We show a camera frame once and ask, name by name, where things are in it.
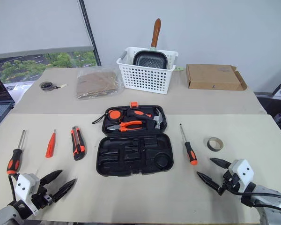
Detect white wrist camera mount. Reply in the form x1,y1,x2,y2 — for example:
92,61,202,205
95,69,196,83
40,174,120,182
228,159,255,192
15,173,41,216

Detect grey side table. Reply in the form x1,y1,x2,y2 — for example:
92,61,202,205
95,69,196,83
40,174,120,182
253,90,281,102

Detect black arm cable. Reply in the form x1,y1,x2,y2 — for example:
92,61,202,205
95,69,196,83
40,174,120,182
227,188,281,207
7,173,21,203

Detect orange tester screwdriver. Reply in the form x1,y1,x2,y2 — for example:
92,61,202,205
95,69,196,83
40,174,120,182
45,129,58,159

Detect orange black utility knife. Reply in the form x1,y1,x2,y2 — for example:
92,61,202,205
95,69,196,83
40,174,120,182
71,126,86,161

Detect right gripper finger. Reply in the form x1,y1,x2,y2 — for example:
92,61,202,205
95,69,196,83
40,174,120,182
209,158,232,170
196,172,223,194

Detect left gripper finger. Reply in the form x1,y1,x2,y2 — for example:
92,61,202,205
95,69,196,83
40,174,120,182
51,178,78,203
39,170,63,188

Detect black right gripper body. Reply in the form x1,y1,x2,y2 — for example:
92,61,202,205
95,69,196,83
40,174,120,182
216,169,240,196

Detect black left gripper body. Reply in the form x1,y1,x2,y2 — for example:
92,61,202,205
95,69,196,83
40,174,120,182
31,183,56,211

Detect clear bag of brown cardboard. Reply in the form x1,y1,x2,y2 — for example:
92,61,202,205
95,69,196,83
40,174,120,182
75,67,125,100

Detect orange black pliers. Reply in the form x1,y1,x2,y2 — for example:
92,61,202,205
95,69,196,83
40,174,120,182
106,120,144,133

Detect small round black case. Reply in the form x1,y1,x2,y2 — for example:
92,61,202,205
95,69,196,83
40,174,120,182
39,81,68,92

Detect black plastic tool case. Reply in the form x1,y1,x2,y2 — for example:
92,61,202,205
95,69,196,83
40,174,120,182
96,102,175,177

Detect thick-shaft black orange screwdriver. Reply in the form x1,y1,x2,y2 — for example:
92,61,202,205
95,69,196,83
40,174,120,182
6,129,26,175

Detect grey tape roll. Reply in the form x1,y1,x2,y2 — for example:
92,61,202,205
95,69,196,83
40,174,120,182
206,136,225,153

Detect dark open laptop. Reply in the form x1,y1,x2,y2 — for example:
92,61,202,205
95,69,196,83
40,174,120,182
0,67,15,135

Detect flat brown cardboard box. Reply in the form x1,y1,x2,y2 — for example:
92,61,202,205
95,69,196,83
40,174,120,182
185,63,248,91

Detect white perforated plastic basket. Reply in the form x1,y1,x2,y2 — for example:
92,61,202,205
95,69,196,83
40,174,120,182
116,46,179,95

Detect thin-shaft black orange screwdriver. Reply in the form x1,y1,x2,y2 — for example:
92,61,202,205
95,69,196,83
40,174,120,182
179,123,198,166

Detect black wood-handled square pan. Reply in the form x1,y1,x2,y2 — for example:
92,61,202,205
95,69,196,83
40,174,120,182
132,18,168,69

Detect orange black tape measure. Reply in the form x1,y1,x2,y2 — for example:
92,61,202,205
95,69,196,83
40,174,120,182
91,108,125,125

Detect dark metal window post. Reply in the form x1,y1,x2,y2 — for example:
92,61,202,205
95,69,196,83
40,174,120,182
79,0,102,67

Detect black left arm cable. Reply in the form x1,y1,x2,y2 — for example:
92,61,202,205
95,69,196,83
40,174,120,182
7,173,21,203

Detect black orange claw hammer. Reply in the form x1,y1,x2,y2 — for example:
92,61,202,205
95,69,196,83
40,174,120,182
126,109,164,130

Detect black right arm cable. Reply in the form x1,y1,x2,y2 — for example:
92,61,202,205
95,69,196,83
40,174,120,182
227,188,281,207

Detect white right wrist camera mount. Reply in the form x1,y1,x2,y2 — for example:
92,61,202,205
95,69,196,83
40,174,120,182
228,159,255,192

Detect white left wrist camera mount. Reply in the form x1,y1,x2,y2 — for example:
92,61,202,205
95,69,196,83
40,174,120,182
15,173,41,216

